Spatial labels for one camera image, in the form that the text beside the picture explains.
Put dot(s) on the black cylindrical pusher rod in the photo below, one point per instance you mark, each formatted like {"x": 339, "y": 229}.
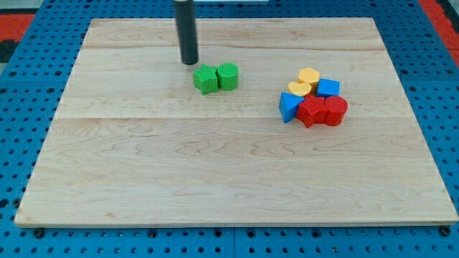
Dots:
{"x": 186, "y": 30}

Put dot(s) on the green star block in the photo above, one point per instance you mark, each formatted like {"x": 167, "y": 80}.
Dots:
{"x": 205, "y": 79}

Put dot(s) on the green cylinder block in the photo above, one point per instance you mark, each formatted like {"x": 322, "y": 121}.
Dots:
{"x": 227, "y": 76}

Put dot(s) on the yellow hexagon block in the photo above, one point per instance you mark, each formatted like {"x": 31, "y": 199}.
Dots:
{"x": 310, "y": 76}

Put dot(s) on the blue triangle block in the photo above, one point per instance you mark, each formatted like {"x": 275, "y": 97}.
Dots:
{"x": 288, "y": 106}

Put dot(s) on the yellow heart block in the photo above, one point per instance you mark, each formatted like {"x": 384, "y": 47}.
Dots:
{"x": 299, "y": 89}

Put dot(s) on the light wooden board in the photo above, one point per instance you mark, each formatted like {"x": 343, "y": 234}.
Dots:
{"x": 133, "y": 144}

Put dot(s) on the blue cube block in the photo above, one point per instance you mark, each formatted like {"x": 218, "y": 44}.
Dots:
{"x": 327, "y": 88}

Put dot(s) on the red star block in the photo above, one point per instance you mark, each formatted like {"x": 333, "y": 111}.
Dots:
{"x": 312, "y": 111}

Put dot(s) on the red cylinder block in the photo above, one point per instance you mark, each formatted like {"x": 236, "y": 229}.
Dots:
{"x": 336, "y": 109}

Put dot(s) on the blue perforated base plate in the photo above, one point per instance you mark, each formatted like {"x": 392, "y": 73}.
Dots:
{"x": 35, "y": 77}

